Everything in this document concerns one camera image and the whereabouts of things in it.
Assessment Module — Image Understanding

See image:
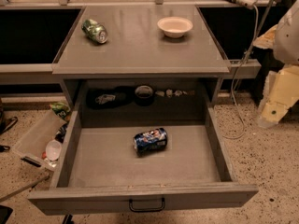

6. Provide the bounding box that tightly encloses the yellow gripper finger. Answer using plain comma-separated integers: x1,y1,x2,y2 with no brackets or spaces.
257,64,299,128

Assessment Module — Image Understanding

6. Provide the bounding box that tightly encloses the blue pepsi can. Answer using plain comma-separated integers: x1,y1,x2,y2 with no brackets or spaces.
134,128,168,154

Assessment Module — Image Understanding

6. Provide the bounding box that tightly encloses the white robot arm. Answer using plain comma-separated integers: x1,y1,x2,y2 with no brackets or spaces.
253,0,299,128

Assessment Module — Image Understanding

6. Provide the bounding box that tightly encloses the grey counter cabinet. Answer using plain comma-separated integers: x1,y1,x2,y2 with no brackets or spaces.
50,4,232,129

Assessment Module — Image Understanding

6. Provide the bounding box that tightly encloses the grey open drawer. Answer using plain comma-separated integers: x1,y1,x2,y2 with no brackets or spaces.
29,108,258,215

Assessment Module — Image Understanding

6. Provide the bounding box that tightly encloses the green soda can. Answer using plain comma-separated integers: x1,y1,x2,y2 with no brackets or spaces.
81,19,108,44

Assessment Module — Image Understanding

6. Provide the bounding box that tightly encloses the white paper bowl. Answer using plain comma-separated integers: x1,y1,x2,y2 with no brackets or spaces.
157,17,193,38

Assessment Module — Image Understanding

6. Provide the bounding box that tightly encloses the black round cup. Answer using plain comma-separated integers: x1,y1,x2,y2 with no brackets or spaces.
135,85,154,106

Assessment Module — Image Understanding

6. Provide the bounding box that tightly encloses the green chip bag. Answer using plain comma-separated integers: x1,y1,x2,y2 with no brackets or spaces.
50,102,71,121

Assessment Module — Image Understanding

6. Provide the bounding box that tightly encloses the white plastic cup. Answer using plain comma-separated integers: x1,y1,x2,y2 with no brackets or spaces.
45,140,62,161

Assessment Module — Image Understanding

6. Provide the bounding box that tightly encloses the clear plastic bin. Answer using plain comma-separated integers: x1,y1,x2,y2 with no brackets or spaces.
13,110,65,171

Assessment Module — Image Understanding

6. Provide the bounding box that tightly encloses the white cable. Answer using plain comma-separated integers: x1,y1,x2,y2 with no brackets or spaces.
221,4,260,140

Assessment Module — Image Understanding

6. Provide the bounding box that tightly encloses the black drawer handle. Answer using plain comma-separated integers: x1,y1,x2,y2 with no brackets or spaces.
129,198,165,213

